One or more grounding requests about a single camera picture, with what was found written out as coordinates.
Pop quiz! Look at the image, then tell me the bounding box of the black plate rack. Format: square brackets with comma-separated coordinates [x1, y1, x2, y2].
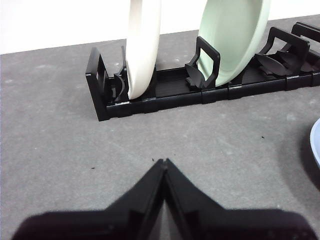
[84, 21, 320, 123]

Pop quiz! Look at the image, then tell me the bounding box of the blue plate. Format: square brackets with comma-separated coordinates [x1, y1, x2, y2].
[309, 118, 320, 168]

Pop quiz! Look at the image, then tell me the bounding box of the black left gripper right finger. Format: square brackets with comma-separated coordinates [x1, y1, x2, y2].
[163, 158, 315, 240]

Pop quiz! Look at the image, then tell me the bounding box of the light green plate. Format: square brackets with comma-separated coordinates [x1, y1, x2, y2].
[197, 0, 272, 88]

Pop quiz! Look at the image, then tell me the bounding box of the cream plate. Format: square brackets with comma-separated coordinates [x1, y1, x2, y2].
[124, 0, 161, 100]

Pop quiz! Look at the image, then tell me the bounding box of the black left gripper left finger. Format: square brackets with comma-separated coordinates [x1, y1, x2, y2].
[11, 158, 166, 240]

